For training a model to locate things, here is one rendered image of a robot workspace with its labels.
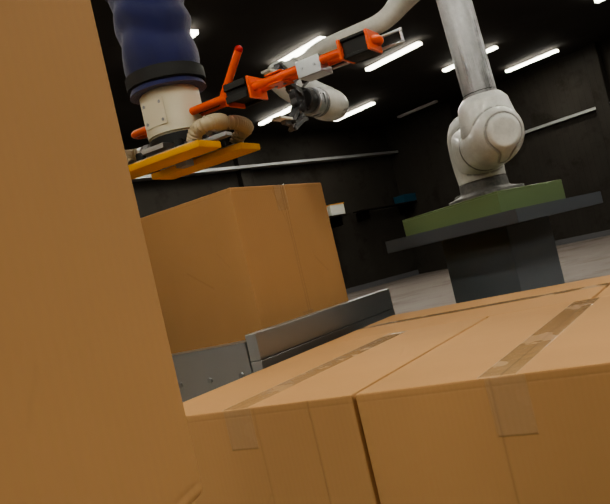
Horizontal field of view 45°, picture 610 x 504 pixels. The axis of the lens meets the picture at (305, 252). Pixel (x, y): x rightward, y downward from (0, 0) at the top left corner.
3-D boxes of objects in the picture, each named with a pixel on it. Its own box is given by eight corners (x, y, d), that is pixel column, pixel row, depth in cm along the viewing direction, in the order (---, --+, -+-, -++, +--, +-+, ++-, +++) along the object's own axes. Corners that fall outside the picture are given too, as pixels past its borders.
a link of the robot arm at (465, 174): (499, 178, 246) (482, 115, 247) (516, 169, 228) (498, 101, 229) (452, 190, 246) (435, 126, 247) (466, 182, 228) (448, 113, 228)
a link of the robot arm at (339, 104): (323, 126, 229) (291, 107, 234) (345, 128, 242) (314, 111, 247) (338, 94, 225) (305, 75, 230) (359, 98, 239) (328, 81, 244)
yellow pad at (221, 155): (151, 180, 221) (148, 164, 221) (173, 180, 230) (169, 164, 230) (241, 148, 204) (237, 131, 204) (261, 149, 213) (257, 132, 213)
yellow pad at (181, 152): (105, 180, 205) (101, 163, 205) (130, 180, 213) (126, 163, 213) (199, 146, 188) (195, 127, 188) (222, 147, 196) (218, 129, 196)
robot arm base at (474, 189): (477, 202, 254) (472, 187, 254) (527, 186, 235) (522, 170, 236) (439, 210, 244) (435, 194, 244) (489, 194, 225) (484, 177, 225)
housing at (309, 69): (297, 79, 184) (293, 62, 184) (310, 82, 190) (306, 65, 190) (321, 70, 181) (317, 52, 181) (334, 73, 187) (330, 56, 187)
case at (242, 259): (104, 379, 207) (73, 241, 208) (200, 348, 240) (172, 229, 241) (268, 352, 173) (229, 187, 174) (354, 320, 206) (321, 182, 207)
